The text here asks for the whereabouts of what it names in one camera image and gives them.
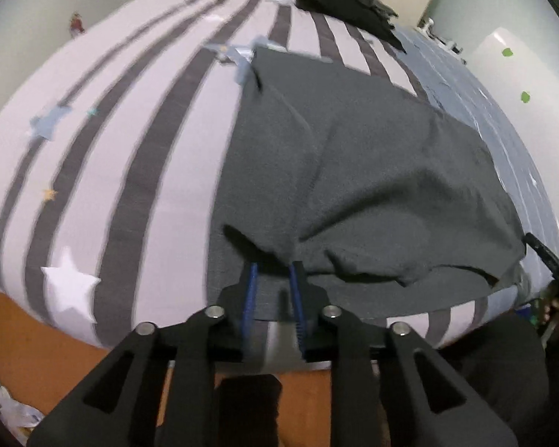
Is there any grey shirt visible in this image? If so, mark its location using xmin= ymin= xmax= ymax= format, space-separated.
xmin=206 ymin=45 xmax=529 ymax=324

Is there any striped patchwork bed cover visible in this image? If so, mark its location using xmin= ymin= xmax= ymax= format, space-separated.
xmin=0 ymin=0 xmax=559 ymax=373

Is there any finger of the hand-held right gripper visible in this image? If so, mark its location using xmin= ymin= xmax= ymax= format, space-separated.
xmin=523 ymin=233 xmax=559 ymax=285

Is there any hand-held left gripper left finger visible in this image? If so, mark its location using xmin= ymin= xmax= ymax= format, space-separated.
xmin=26 ymin=261 xmax=262 ymax=447

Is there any white panel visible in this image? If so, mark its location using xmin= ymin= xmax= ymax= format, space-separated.
xmin=466 ymin=28 xmax=559 ymax=187

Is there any white crumpled paper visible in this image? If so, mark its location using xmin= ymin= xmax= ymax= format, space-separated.
xmin=0 ymin=363 xmax=45 ymax=438

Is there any black garment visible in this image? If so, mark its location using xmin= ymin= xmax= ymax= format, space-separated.
xmin=294 ymin=0 xmax=408 ymax=54

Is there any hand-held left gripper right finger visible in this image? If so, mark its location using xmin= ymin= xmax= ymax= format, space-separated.
xmin=290 ymin=261 xmax=518 ymax=447

